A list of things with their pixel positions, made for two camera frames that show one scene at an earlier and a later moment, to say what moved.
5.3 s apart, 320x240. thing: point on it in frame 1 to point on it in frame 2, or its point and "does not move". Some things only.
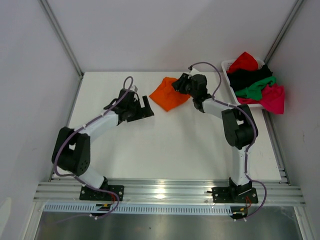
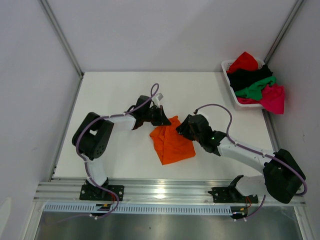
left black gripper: x=143 y=112 to x=162 y=120
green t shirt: x=254 y=90 does not move
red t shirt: x=245 y=60 does not move
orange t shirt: x=166 y=97 to x=170 y=145
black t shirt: x=239 y=79 does not move
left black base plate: x=89 y=194 does not move
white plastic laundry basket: x=226 y=64 does not move
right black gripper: x=182 y=83 to x=187 y=129
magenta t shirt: x=273 y=98 does not move
